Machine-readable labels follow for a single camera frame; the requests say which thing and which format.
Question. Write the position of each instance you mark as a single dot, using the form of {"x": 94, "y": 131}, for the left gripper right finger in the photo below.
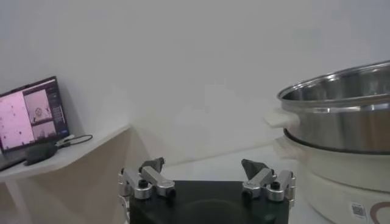
{"x": 262, "y": 179}

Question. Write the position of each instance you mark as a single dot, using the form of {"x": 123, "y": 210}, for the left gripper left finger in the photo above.
{"x": 152, "y": 178}

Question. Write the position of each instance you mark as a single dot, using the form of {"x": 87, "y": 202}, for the stainless steel steamer basket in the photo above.
{"x": 335, "y": 131}

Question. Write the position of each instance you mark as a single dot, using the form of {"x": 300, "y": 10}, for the cream electric cooker base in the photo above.
{"x": 335, "y": 182}

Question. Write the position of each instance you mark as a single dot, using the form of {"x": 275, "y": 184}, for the white side table with mouse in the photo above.
{"x": 76, "y": 152}

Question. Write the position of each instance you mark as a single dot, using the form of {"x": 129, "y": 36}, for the black computer mouse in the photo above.
{"x": 39, "y": 153}

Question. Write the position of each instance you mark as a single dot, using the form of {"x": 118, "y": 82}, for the laptop with pink screen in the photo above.
{"x": 27, "y": 118}

